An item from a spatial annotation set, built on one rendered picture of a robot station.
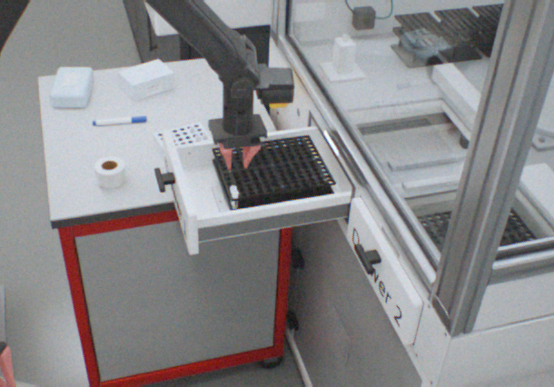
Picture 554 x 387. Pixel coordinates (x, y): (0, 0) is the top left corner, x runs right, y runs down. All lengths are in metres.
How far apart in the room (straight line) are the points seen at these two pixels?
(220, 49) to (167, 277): 0.83
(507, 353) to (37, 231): 1.91
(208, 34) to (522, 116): 0.49
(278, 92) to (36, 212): 1.72
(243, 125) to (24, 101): 2.28
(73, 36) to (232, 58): 2.87
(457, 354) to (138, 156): 0.94
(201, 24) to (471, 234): 0.51
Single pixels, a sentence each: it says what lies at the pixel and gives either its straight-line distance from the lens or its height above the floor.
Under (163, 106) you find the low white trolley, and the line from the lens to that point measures 2.01.
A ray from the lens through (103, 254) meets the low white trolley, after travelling 1.79.
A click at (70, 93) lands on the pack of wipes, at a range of 2.01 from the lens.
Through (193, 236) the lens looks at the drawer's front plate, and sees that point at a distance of 1.44.
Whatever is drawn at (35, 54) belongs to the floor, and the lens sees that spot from 3.91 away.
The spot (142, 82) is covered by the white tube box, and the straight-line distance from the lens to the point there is 2.02.
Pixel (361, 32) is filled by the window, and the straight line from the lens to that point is 1.40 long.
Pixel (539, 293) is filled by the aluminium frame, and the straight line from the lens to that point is 1.25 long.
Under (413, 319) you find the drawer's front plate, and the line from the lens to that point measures 1.30.
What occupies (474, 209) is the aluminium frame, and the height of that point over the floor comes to 1.19.
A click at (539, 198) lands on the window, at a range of 1.10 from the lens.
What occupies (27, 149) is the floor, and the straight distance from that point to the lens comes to 3.23.
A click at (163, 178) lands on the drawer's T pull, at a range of 1.51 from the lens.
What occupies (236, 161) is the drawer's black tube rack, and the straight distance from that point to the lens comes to 1.57.
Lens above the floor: 1.85
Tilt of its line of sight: 39 degrees down
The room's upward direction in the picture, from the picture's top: 3 degrees clockwise
